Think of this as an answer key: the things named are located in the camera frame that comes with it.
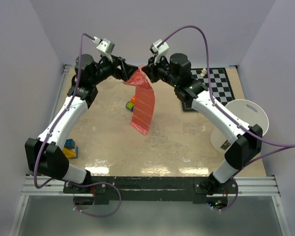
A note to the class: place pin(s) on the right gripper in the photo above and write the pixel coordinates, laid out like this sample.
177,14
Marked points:
151,68

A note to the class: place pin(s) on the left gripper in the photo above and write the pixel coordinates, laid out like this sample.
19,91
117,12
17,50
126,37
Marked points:
127,70

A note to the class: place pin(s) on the red trash bag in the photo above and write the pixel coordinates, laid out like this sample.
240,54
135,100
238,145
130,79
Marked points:
144,101

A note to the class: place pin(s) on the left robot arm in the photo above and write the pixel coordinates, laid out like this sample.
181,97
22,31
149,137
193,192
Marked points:
44,153

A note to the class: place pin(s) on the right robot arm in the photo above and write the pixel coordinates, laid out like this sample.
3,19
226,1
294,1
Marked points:
244,138

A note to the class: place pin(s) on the white trash bin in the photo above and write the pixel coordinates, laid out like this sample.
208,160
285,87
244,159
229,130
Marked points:
245,110

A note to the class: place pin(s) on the colourful toy block car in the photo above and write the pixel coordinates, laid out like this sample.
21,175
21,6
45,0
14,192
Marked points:
130,104

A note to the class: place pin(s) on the white chess piece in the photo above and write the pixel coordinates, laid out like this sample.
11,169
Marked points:
204,72

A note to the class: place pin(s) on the black white chessboard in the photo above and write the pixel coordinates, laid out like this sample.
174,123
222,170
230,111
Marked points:
220,83

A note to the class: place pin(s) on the yellow blue toy blocks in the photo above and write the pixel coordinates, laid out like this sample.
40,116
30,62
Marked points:
70,149

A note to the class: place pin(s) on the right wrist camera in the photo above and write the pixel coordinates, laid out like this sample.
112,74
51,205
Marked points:
159,49

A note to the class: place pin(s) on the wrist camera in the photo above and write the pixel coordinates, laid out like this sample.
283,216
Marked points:
159,49
105,47

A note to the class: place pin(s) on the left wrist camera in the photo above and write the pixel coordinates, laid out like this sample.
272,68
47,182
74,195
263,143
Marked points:
105,47

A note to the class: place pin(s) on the aluminium left side rail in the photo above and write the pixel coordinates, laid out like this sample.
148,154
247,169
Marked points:
58,97

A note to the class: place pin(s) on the aluminium rail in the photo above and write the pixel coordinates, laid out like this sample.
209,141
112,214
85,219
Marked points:
247,186
58,97

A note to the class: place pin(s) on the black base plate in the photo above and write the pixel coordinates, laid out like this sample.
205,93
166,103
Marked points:
198,190

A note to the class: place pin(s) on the aluminium front rail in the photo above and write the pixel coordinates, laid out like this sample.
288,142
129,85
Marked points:
247,186

